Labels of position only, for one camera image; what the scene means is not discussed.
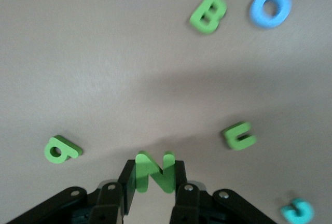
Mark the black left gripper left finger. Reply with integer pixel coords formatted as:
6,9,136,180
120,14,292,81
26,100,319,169
89,159,137,224

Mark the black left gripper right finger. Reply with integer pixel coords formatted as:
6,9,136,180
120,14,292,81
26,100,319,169
170,160,208,224

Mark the green foam letter N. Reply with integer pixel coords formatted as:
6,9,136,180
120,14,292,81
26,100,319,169
134,150,176,194

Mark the green foam letter P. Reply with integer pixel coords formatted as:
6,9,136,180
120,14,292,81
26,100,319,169
43,135,83,164

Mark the green foam letter U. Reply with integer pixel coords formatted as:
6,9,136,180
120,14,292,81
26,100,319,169
221,121,258,151

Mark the green foam letter B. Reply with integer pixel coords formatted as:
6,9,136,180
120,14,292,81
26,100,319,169
189,0,228,35

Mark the teal foam letter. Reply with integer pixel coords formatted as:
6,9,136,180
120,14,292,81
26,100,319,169
279,197,314,224

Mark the brown table cover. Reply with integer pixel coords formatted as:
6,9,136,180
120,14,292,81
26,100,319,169
0,0,332,224

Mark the blue foam letter O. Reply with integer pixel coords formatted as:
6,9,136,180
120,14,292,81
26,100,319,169
249,0,293,30

